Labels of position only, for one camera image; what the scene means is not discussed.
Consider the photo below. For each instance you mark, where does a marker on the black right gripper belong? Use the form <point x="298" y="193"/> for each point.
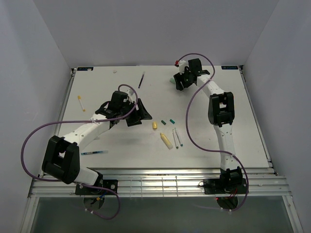
<point x="179" y="78"/>

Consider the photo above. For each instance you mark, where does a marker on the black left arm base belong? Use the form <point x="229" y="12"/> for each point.
<point x="104" y="187"/>

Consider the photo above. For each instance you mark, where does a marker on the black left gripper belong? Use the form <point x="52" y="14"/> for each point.
<point x="144" y="114"/>

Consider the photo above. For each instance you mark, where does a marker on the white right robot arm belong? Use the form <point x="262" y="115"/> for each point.
<point x="221" y="114"/>

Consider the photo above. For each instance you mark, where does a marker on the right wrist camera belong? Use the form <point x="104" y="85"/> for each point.
<point x="181" y="64"/>

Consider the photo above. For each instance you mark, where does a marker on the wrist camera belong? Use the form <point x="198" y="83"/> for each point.
<point x="131" y="94"/>
<point x="181" y="64"/>

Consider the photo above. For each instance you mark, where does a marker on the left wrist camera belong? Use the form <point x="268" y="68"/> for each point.
<point x="131" y="94"/>

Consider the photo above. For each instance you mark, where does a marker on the blue corner label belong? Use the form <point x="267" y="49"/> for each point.
<point x="85" y="68"/>
<point x="229" y="67"/>

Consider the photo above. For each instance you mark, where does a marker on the dark purple pen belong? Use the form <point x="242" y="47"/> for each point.
<point x="141" y="80"/>

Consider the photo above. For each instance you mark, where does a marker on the yellow capped white marker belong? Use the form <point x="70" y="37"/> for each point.
<point x="81" y="103"/>

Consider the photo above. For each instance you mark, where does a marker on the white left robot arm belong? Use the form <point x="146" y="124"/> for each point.
<point x="62" y="156"/>

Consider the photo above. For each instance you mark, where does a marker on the yellow highlighter pen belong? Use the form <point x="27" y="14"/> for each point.
<point x="166" y="141"/>

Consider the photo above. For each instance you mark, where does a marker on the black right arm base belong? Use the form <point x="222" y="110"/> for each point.
<point x="216" y="186"/>

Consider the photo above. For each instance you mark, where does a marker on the blue gel pen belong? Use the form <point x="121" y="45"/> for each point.
<point x="95" y="152"/>

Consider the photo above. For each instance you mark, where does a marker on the teal capped white marker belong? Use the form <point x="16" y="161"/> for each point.
<point x="175" y="139"/>

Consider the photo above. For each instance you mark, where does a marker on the blue corner label left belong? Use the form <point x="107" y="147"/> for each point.
<point x="85" y="68"/>

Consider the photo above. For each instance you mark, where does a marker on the blue corner label right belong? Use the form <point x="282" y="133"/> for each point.
<point x="229" y="67"/>

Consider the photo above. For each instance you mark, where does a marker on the green capped white marker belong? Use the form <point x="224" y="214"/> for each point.
<point x="178" y="137"/>

